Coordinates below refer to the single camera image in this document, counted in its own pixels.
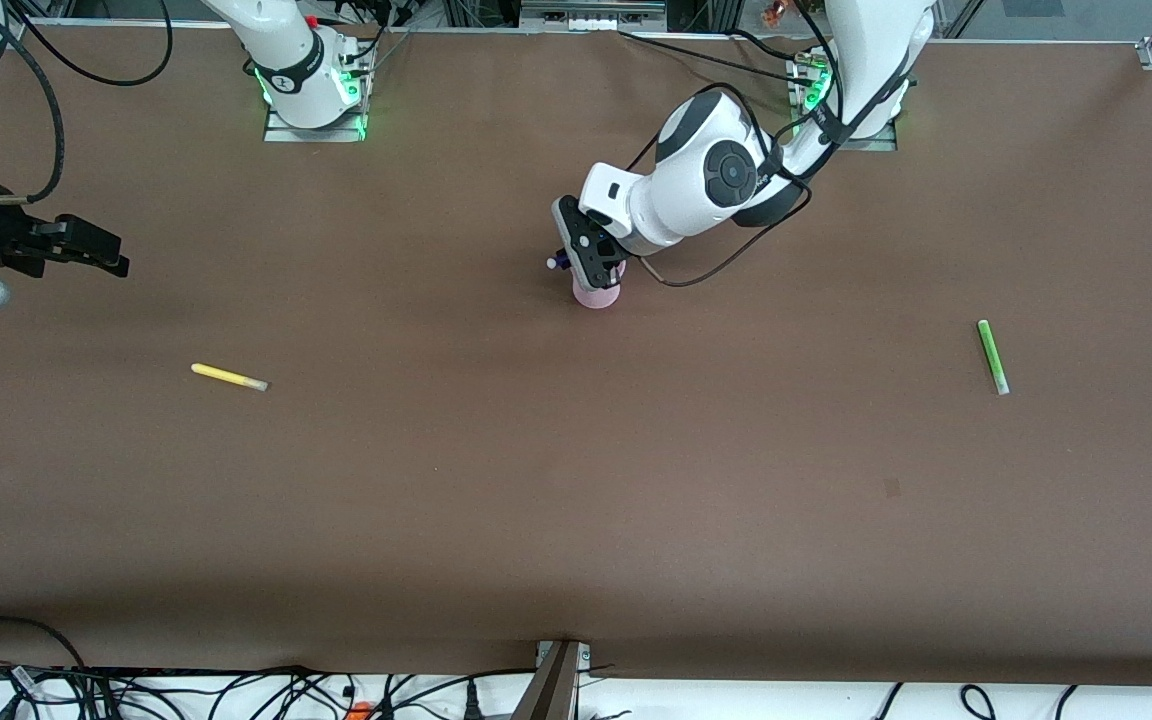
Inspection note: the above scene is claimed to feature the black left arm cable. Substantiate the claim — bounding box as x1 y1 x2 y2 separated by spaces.
621 0 922 289

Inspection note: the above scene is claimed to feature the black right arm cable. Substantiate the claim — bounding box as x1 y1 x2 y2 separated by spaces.
0 0 177 206

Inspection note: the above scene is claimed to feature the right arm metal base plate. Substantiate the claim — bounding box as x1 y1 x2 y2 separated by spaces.
264 100 369 143

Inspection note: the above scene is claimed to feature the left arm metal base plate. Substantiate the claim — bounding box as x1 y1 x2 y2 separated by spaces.
791 55 899 153

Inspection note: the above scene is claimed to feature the metal box behind table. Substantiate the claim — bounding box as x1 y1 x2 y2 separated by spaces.
521 0 667 33

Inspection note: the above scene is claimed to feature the metal table clamp bracket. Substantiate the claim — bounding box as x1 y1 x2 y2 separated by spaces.
512 638 593 720

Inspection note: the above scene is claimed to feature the black cable across table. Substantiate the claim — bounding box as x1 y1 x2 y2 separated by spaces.
619 30 802 86

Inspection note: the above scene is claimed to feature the thick black floor cable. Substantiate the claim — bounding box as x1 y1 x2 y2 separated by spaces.
0 616 87 669

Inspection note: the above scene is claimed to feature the green highlighter pen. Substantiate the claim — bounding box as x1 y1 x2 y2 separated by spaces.
976 319 1012 397

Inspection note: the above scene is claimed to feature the yellow highlighter pen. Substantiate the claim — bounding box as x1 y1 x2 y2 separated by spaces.
190 362 269 393

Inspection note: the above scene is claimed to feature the grey cable at base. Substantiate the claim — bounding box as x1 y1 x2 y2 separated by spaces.
366 25 417 71

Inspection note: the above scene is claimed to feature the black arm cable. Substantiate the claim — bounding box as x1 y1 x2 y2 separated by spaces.
621 0 922 289
0 0 177 206

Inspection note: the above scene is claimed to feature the pink plastic cup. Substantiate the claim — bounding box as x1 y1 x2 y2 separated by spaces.
572 262 626 311

